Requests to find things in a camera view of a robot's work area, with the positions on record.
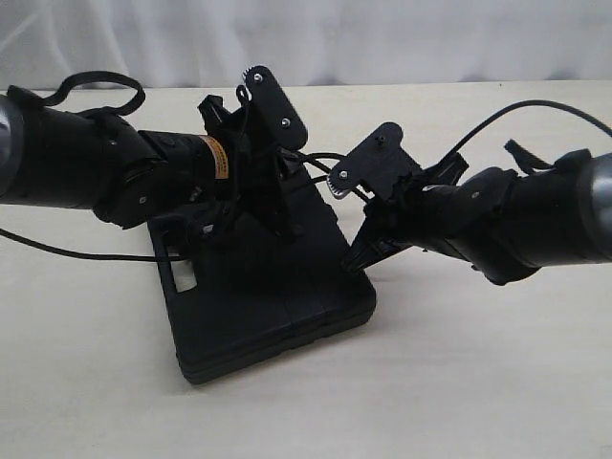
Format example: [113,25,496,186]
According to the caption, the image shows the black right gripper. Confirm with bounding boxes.
[341,154,469,273]

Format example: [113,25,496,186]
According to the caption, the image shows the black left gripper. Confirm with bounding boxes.
[198,94,298,239]

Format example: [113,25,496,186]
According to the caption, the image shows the black cord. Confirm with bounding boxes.
[286,150,374,202]

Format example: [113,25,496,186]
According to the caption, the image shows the black plastic case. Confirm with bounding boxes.
[148,162,377,385]

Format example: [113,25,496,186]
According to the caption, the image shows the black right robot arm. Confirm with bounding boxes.
[342,149,611,286]

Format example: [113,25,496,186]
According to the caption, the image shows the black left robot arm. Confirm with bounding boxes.
[1,85,308,240]

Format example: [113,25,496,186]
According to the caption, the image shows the white backdrop curtain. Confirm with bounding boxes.
[1,1,611,89]

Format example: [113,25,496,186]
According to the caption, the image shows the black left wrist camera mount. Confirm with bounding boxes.
[242,65,308,150]

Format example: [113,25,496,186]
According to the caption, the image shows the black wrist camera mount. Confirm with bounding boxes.
[327,121,422,201]
[242,65,308,150]

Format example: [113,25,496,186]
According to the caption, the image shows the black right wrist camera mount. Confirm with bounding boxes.
[327,121,422,201]

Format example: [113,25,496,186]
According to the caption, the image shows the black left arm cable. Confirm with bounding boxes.
[0,71,250,263]

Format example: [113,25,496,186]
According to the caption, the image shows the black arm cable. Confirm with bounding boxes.
[444,98,612,173]
[0,71,250,263]

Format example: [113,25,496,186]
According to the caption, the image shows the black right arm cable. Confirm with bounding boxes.
[444,98,612,173]

